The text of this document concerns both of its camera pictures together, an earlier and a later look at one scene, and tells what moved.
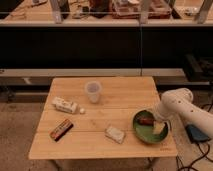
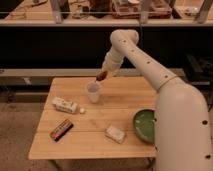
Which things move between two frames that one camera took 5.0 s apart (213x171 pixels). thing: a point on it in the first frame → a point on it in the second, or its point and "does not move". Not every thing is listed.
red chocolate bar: [61, 130] does not move
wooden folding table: [103, 118] does not move
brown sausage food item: [146, 120] → [102, 76]
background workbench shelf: [110, 13] does not move
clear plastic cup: [93, 89] does not move
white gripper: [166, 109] → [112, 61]
